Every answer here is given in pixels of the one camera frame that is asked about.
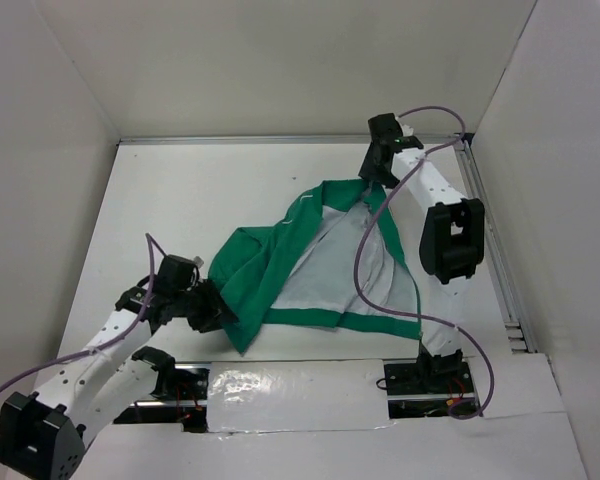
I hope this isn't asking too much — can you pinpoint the green jacket white lining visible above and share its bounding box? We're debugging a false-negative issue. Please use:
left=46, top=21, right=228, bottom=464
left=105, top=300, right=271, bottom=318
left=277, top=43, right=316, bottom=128
left=208, top=179, right=421, bottom=353

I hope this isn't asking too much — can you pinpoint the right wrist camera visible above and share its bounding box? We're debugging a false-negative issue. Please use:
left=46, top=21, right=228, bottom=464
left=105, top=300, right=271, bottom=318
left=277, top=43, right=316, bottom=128
left=401, top=124, right=414, bottom=136

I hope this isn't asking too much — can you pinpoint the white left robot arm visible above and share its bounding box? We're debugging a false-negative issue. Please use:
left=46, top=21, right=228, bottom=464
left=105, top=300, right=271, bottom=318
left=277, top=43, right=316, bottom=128
left=0, top=255, right=235, bottom=479

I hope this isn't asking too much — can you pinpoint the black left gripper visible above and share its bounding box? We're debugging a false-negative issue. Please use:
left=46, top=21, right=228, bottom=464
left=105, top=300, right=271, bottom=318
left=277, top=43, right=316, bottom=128
left=173, top=277, right=239, bottom=333

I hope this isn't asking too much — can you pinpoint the white taped cover panel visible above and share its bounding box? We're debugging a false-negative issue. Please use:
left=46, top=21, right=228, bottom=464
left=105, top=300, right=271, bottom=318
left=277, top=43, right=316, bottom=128
left=207, top=360, right=390, bottom=433

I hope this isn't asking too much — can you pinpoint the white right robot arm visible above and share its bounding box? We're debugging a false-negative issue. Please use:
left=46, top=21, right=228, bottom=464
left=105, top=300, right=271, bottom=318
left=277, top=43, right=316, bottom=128
left=353, top=113, right=485, bottom=392

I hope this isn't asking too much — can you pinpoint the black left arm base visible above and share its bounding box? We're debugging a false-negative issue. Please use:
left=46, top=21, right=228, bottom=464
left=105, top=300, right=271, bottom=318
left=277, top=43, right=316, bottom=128
left=113, top=363, right=211, bottom=433

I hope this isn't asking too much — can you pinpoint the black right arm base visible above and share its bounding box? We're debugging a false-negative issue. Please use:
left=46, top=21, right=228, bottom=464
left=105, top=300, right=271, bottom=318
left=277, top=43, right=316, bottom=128
left=376, top=347, right=479, bottom=419

